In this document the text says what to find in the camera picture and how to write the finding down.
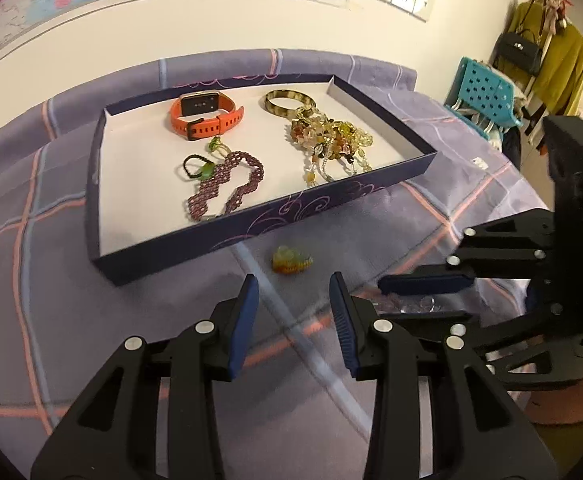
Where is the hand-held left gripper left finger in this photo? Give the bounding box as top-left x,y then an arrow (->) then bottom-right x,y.
30,274 -> 261,480

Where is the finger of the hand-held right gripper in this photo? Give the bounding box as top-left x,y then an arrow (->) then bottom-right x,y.
371,304 -> 583,392
377,209 -> 557,297

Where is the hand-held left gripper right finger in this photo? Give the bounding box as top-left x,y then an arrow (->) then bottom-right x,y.
329,271 -> 559,480

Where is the clear crystal bead bracelet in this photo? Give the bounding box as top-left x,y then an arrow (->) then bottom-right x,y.
356,295 -> 447,313

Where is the yellow-orange carved pendant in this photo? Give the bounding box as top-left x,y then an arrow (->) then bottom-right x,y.
272,245 -> 315,276

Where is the purple bead bracelet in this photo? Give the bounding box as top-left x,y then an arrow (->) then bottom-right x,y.
186,150 -> 265,223

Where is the green ring with black band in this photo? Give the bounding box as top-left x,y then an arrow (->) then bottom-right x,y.
182,154 -> 217,182

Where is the dark blue cardboard box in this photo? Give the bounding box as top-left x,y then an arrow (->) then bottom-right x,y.
86,74 -> 438,287

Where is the multicoloured stone bead bracelet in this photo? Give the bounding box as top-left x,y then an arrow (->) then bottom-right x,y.
286,117 -> 372,188

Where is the orange smartwatch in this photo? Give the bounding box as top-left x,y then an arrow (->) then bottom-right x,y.
170,89 -> 245,141

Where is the tortoiseshell bangle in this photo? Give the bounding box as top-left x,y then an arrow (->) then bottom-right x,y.
264,89 -> 317,120

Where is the person's right forearm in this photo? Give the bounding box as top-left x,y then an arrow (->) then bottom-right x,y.
524,375 -> 583,426

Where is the mustard yellow coat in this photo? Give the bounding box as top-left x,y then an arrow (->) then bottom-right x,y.
496,1 -> 583,126

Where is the blue plastic chair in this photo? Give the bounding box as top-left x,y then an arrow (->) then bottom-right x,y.
444,56 -> 525,141

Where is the black handbag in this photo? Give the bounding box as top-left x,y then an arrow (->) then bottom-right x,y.
496,31 -> 543,77

